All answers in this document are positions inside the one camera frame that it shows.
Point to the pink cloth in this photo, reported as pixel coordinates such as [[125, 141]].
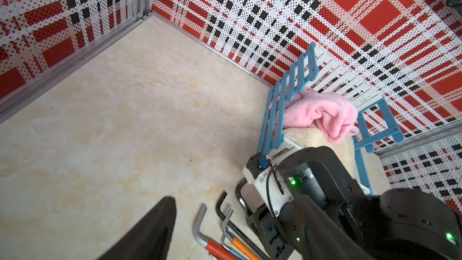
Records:
[[332, 113]]

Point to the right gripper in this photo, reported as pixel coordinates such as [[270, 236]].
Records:
[[263, 225]]

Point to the red hex key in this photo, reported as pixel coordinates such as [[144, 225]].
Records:
[[208, 243]]

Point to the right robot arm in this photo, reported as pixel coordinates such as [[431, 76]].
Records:
[[409, 224]]

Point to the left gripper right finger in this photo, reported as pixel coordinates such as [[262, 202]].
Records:
[[334, 226]]

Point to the blue white toy crib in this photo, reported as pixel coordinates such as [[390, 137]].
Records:
[[317, 91]]

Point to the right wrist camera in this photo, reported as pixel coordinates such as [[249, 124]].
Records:
[[257, 173]]

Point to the blue hex key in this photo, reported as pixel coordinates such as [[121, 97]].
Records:
[[229, 249]]

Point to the cream fleece mattress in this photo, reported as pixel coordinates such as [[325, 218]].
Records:
[[313, 137]]

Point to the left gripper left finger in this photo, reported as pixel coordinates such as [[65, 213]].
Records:
[[150, 238]]

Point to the orange hex key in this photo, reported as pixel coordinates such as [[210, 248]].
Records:
[[241, 247]]

